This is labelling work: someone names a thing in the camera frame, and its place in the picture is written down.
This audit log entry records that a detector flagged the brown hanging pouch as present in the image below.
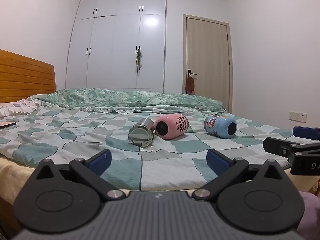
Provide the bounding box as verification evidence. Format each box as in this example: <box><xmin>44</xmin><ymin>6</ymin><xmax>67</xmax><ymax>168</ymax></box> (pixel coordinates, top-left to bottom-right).
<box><xmin>185</xmin><ymin>76</ymin><xmax>195</xmax><ymax>95</ymax></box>

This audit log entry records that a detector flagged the yellow mattress cover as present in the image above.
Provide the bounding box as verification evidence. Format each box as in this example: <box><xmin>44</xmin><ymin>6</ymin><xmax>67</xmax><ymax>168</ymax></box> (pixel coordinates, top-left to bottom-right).
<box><xmin>0</xmin><ymin>154</ymin><xmax>320</xmax><ymax>205</ymax></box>

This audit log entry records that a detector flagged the green floral quilt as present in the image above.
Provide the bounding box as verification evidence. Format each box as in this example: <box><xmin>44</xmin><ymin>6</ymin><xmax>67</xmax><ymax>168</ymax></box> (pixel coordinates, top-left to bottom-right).
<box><xmin>29</xmin><ymin>88</ymin><xmax>227</xmax><ymax>114</ymax></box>

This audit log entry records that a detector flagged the white wall outlet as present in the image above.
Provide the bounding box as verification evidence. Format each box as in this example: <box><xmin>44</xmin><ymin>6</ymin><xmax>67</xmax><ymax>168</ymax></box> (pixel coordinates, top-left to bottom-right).
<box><xmin>289</xmin><ymin>111</ymin><xmax>307</xmax><ymax>123</ymax></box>

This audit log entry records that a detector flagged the beige door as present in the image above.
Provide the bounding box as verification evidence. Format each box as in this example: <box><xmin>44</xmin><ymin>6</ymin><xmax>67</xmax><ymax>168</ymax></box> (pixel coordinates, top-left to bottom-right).
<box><xmin>183</xmin><ymin>14</ymin><xmax>233</xmax><ymax>114</ymax></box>

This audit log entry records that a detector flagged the wooden headboard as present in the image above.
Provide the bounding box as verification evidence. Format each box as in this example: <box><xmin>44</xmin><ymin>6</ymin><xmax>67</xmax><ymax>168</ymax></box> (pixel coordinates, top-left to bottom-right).
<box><xmin>0</xmin><ymin>49</ymin><xmax>56</xmax><ymax>103</ymax></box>

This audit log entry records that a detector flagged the purple cloth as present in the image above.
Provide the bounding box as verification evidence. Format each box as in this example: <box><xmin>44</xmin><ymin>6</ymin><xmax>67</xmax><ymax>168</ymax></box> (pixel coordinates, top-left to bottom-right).
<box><xmin>299</xmin><ymin>191</ymin><xmax>320</xmax><ymax>240</ymax></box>

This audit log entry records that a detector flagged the white wardrobe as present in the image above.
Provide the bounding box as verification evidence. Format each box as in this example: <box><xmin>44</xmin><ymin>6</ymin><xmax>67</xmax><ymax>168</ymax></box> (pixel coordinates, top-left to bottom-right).
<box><xmin>65</xmin><ymin>0</ymin><xmax>167</xmax><ymax>93</ymax></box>

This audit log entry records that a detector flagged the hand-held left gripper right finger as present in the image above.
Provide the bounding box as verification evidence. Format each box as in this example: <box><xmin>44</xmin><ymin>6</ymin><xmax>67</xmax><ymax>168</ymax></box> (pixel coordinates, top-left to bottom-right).
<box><xmin>192</xmin><ymin>149</ymin><xmax>288</xmax><ymax>201</ymax></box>

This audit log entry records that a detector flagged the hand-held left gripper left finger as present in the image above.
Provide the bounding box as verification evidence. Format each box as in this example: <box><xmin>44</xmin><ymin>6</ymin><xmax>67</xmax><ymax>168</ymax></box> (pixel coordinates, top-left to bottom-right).
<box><xmin>32</xmin><ymin>149</ymin><xmax>126</xmax><ymax>201</ymax></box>

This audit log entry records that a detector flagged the green hanging ornament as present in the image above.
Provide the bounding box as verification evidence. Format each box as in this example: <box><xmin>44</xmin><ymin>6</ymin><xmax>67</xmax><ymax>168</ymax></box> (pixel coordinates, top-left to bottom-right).
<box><xmin>135</xmin><ymin>50</ymin><xmax>143</xmax><ymax>74</ymax></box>

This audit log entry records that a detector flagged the stainless steel cup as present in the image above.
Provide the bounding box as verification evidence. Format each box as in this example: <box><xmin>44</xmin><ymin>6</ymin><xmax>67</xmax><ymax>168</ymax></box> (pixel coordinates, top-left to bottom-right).
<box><xmin>128</xmin><ymin>117</ymin><xmax>155</xmax><ymax>148</ymax></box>

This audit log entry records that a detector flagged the white floral pillow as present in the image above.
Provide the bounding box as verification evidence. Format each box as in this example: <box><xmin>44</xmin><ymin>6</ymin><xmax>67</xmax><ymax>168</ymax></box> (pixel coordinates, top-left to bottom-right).
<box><xmin>0</xmin><ymin>99</ymin><xmax>40</xmax><ymax>118</ymax></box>

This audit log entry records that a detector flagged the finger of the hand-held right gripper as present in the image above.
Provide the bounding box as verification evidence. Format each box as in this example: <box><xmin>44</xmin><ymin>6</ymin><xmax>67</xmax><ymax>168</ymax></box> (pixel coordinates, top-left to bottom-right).
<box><xmin>292</xmin><ymin>126</ymin><xmax>320</xmax><ymax>141</ymax></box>
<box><xmin>263</xmin><ymin>137</ymin><xmax>304</xmax><ymax>164</ymax></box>

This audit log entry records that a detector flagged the green checked bed sheet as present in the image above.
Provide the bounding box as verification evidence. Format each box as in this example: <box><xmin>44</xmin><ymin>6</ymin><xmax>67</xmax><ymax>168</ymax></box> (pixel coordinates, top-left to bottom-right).
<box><xmin>0</xmin><ymin>102</ymin><xmax>320</xmax><ymax>191</ymax></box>

